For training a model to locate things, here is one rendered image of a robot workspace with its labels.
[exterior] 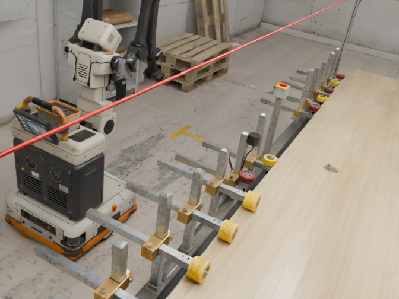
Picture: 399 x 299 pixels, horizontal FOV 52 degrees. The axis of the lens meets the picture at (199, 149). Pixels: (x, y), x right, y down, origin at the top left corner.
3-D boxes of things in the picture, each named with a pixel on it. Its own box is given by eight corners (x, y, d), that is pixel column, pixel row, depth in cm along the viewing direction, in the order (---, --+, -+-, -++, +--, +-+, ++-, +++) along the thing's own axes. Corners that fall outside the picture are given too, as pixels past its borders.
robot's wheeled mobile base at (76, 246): (73, 266, 253) (73, 235, 241) (3, 223, 277) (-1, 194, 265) (139, 212, 307) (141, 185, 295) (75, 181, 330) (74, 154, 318)
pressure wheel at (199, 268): (192, 256, 140) (199, 254, 147) (183, 278, 140) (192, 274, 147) (207, 264, 138) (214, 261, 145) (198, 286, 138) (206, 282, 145)
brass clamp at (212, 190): (203, 191, 187) (205, 183, 185) (216, 178, 198) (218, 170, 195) (215, 197, 185) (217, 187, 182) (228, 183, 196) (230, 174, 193)
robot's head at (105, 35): (101, 44, 237) (113, 22, 240) (74, 35, 245) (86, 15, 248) (113, 57, 251) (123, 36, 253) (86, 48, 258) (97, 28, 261)
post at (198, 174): (179, 258, 185) (193, 169, 162) (183, 254, 188) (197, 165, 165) (186, 261, 184) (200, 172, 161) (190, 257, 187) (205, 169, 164)
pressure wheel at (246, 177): (233, 192, 212) (237, 174, 206) (239, 185, 218) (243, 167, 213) (247, 198, 209) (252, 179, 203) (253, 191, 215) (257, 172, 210)
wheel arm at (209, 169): (174, 161, 226) (175, 154, 224) (177, 158, 228) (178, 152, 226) (246, 190, 210) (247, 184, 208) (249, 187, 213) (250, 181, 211)
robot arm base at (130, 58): (114, 58, 244) (130, 63, 240) (122, 48, 247) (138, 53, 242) (119, 67, 252) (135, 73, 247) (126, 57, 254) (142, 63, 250)
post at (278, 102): (259, 161, 264) (275, 96, 242) (262, 158, 267) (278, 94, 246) (266, 164, 262) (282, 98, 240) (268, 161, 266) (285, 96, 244)
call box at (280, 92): (272, 97, 241) (275, 85, 238) (276, 94, 247) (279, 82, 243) (283, 101, 239) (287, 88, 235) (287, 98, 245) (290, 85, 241)
